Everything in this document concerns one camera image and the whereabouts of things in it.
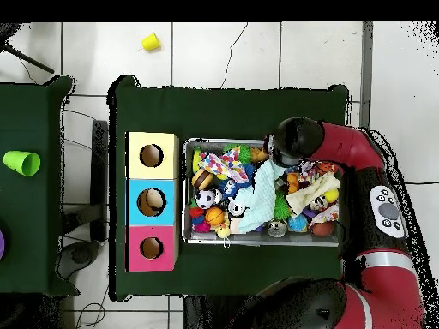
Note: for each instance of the colourful polka-dot cloth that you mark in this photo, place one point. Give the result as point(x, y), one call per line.
point(223, 166)

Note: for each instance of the black floor stand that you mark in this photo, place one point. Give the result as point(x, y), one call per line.
point(99, 178)

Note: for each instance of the purple object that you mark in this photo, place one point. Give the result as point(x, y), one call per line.
point(1, 243)

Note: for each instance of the small orange basketball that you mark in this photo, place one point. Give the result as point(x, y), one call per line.
point(214, 218)

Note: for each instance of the mint green knit cloth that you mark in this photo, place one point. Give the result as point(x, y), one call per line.
point(260, 195)

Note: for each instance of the green spiky ball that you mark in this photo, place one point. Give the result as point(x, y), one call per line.
point(281, 205)

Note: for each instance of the green cup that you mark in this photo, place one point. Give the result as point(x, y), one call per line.
point(22, 163)

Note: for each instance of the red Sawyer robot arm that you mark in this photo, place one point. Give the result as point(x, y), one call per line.
point(343, 144)

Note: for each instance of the shallow clear mesh bin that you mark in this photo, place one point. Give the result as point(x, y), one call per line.
point(260, 240)

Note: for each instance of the red-brown ball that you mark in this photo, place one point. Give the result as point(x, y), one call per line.
point(322, 228)

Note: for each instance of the cream cloth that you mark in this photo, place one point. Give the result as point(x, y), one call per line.
point(312, 194)

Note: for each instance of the yellow cup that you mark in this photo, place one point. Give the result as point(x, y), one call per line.
point(151, 42)

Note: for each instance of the wooden burger toy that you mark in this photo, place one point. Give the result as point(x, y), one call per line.
point(200, 181)

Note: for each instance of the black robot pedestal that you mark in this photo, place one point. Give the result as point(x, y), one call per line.
point(206, 315)

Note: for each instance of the black tripod leg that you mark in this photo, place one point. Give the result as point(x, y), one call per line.
point(31, 60)

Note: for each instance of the dark green tablecloth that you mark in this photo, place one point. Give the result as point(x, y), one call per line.
point(171, 110)

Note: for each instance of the wooden box with three holes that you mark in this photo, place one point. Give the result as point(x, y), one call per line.
point(168, 192)

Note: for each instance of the yellow duck toy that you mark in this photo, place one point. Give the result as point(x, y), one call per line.
point(223, 233)

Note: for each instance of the small soccer ball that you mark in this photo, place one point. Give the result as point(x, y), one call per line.
point(204, 201)

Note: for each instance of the dark green side table cloth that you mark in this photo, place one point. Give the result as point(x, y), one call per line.
point(34, 205)

